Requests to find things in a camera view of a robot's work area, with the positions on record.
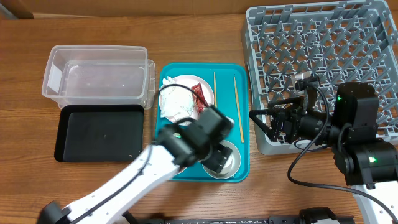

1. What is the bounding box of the grey bowl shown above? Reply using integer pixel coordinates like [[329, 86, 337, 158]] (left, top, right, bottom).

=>
[[203, 140, 241, 180]]

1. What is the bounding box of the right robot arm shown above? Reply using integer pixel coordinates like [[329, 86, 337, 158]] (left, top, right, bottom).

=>
[[249, 81, 397, 223]]

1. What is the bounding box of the left wooden chopstick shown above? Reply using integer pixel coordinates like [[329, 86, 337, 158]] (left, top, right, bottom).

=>
[[213, 72, 218, 108]]

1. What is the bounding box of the black rectangular tray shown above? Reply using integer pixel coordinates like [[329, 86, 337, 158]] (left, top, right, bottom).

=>
[[54, 105, 144, 162]]

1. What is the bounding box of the red snack wrapper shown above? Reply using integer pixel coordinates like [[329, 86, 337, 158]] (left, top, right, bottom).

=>
[[191, 82, 208, 114]]

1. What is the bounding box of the clear plastic bin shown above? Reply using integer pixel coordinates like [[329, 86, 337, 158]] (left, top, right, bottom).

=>
[[42, 45, 156, 110]]

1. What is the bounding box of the teal plastic tray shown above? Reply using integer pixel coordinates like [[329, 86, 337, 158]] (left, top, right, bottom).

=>
[[159, 63, 250, 182]]

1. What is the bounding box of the wooden chopstick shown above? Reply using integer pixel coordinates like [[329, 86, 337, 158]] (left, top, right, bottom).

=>
[[213, 72, 218, 108], [233, 76, 244, 143]]

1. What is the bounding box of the white napkin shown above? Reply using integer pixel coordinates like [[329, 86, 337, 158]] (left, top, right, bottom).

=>
[[159, 76, 199, 122]]

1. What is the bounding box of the grey dish rack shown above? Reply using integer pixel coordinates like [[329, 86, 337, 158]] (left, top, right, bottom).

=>
[[242, 1, 397, 144]]

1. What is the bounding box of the right wooden chopstick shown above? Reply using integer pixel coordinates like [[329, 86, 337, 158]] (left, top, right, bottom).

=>
[[233, 76, 244, 143]]

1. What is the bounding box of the pink plate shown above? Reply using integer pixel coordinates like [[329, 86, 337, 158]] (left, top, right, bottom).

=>
[[159, 75, 215, 123]]

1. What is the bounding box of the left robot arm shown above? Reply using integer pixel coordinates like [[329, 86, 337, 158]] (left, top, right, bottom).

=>
[[37, 106, 234, 223]]

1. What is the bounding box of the black rail at table edge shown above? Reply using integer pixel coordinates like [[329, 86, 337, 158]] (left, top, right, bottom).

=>
[[123, 207, 355, 224]]

